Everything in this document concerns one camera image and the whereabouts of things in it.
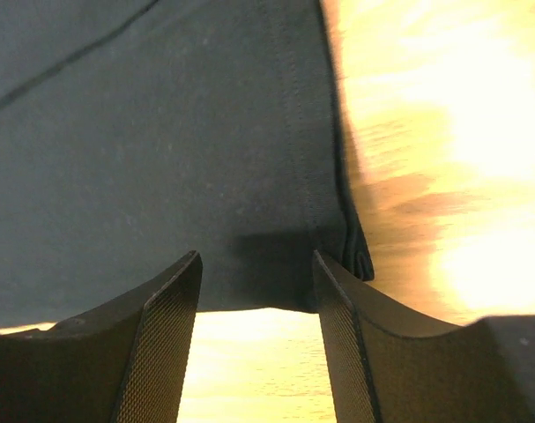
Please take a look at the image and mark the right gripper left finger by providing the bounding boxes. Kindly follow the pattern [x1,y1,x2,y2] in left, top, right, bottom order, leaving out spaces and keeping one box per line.
[0,251,203,423]

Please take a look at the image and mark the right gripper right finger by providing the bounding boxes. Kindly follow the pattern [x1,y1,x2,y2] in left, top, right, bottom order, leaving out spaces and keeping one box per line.
[313,253,535,422]

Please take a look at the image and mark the black t shirt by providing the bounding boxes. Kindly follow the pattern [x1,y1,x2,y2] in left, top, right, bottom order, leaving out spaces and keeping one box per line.
[0,1,374,327]

